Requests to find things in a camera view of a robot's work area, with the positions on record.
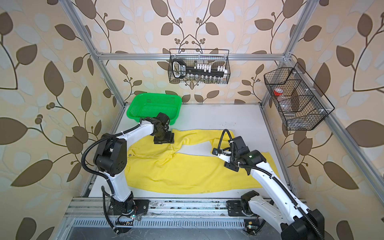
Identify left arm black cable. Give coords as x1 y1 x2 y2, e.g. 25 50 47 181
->
80 122 143 235

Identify yellow trousers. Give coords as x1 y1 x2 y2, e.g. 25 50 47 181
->
124 130 261 195

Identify green plastic basket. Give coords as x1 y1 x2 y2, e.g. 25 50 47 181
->
126 93 182 125

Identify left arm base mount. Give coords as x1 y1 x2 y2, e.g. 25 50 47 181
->
110 199 150 216

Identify black wire basket right wall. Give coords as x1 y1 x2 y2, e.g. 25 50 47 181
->
264 63 335 131

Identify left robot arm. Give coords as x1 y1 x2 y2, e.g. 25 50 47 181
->
94 113 175 212

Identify red capped container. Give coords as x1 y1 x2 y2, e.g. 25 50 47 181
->
273 88 284 97

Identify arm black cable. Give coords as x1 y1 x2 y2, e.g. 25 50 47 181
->
80 122 143 235
216 128 325 240

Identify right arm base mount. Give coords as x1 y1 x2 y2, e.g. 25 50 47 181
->
226 200 259 218

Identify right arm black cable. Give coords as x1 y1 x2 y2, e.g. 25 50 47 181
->
216 128 325 240

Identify black wire basket wall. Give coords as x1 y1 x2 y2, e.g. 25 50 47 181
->
264 63 335 131
168 48 231 85

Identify aluminium front rail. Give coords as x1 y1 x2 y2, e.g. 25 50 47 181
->
64 197 231 219

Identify black wire basket rear wall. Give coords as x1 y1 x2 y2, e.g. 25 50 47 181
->
168 48 231 85

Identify black tool with white labels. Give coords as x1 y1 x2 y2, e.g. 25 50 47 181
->
168 59 230 79

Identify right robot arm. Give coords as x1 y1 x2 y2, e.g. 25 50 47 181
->
212 137 325 240

